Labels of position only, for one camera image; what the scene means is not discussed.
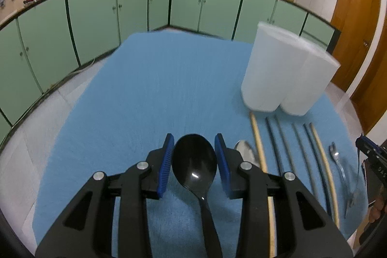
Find brown wooden door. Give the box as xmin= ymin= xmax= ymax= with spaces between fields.
xmin=331 ymin=0 xmax=381 ymax=91
xmin=350 ymin=20 xmax=386 ymax=134

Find white plastic container right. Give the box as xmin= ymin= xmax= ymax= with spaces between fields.
xmin=280 ymin=38 xmax=340 ymax=116

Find blue table cloth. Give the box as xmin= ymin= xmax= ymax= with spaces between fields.
xmin=33 ymin=31 xmax=367 ymax=242

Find grey metal chopstick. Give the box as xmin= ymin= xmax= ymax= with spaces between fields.
xmin=274 ymin=115 xmax=296 ymax=174

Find white plastic container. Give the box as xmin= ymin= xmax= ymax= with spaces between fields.
xmin=280 ymin=38 xmax=340 ymax=116
xmin=241 ymin=22 xmax=313 ymax=113

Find silver metal spoon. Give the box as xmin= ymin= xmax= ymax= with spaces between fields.
xmin=234 ymin=140 xmax=260 ymax=167

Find brown wooden door right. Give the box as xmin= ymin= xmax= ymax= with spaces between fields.
xmin=350 ymin=20 xmax=386 ymax=134

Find light wooden chopstick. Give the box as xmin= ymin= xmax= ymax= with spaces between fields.
xmin=309 ymin=123 xmax=340 ymax=229
xmin=249 ymin=111 xmax=277 ymax=257

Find black plastic spoon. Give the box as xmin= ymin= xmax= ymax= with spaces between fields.
xmin=172 ymin=133 xmax=223 ymax=257

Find silver metal fork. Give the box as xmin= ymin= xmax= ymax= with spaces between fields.
xmin=329 ymin=142 xmax=357 ymax=218

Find green lower kitchen cabinets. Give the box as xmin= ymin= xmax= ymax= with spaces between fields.
xmin=1 ymin=0 xmax=340 ymax=140

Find person right hand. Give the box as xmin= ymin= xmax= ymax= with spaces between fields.
xmin=369 ymin=196 xmax=386 ymax=223

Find black chopstick gold band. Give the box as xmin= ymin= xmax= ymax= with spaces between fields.
xmin=303 ymin=124 xmax=333 ymax=218

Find white plastic container left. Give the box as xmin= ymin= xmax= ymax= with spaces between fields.
xmin=241 ymin=22 xmax=313 ymax=113

